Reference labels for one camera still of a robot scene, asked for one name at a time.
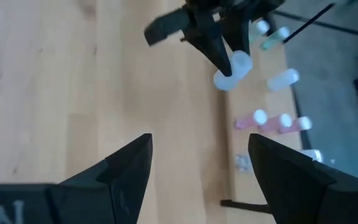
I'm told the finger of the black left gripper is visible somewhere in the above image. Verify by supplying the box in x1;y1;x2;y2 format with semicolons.
224;14;250;54
191;12;232;78

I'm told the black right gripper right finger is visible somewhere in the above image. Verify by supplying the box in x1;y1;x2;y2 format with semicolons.
247;133;358;224

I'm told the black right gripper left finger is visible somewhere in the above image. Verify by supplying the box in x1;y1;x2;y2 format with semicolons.
0;133;154;224

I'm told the white medicine bottle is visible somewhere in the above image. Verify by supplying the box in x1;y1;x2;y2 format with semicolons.
266;68;300;93
213;50;254;92

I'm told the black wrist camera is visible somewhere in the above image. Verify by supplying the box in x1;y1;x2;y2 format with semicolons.
144;7;195;47

